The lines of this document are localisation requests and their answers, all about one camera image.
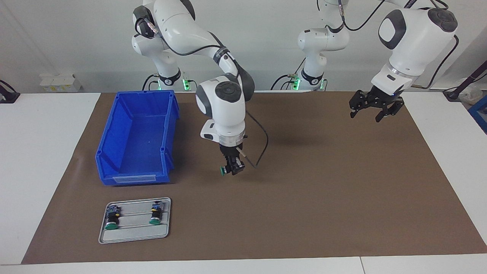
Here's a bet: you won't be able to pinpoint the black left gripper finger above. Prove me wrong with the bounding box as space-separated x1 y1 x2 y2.
349 90 376 119
375 97 405 123

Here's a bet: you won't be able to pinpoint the brown table mat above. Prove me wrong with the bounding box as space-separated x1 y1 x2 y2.
21 91 487 265

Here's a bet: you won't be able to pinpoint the clear plastic bag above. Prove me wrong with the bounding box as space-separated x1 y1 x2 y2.
458 86 484 105

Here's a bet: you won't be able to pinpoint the black stand pole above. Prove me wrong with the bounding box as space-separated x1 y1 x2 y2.
444 61 487 101

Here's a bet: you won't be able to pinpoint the blue crate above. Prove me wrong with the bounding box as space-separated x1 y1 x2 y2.
468 95 487 134

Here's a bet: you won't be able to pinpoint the blue plastic storage bin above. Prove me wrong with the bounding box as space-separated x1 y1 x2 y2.
95 90 180 186

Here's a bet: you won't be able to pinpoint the grey metal tray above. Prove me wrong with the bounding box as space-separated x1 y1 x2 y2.
98 197 172 244

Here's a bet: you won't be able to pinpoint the white cardboard boxes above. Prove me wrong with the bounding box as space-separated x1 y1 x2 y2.
39 73 82 92

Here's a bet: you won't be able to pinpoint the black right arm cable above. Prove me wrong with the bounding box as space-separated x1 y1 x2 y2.
135 17 269 169

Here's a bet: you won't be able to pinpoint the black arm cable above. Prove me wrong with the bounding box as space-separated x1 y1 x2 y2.
339 0 459 90
135 17 269 169

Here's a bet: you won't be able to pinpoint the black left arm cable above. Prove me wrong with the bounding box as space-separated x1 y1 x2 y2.
339 0 459 90

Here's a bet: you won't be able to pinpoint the black base cable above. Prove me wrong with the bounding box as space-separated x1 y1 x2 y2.
271 74 296 91
142 73 160 91

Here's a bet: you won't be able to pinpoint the black clamp mount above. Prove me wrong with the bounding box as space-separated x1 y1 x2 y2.
0 80 20 104

